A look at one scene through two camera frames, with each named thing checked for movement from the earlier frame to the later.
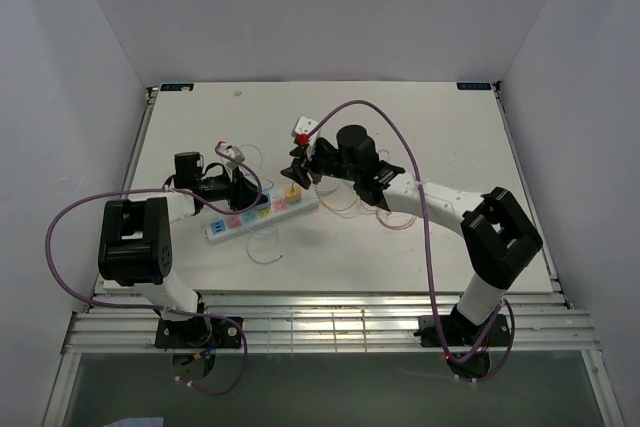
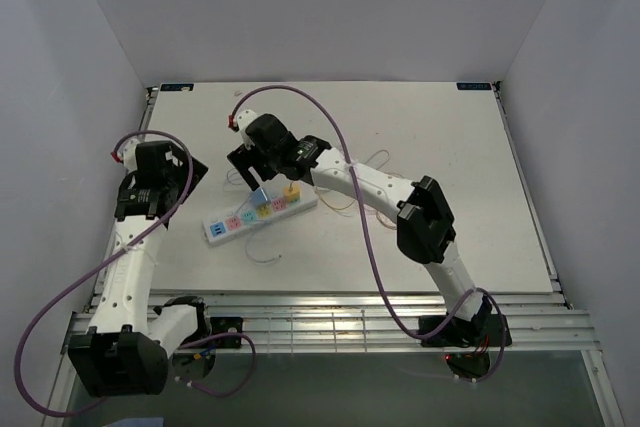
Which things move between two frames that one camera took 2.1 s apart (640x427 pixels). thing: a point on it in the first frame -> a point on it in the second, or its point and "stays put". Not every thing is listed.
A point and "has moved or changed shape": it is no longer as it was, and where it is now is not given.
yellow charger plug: x=295 y=195 stays put
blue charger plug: x=278 y=194 has moved or changed shape
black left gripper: x=241 y=192 -> x=182 y=169
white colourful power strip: x=278 y=209 stays put
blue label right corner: x=474 y=86 stays put
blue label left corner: x=177 y=87 stays put
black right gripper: x=304 y=154 -> x=245 y=159
